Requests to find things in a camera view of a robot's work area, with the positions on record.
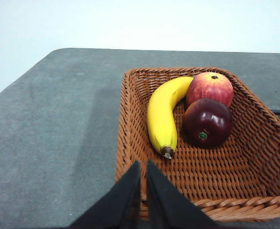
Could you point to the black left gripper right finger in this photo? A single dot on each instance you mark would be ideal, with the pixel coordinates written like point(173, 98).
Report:
point(168, 207)

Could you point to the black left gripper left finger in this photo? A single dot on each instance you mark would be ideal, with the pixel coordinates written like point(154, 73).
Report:
point(118, 205)

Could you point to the brown wicker basket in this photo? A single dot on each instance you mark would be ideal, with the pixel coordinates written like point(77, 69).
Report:
point(226, 176)

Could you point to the yellow banana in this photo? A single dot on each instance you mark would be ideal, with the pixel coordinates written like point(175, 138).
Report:
point(161, 114)

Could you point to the dark purple apple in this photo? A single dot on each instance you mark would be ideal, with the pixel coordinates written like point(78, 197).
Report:
point(208, 122)

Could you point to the red apple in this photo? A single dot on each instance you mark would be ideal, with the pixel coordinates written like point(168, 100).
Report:
point(210, 87)

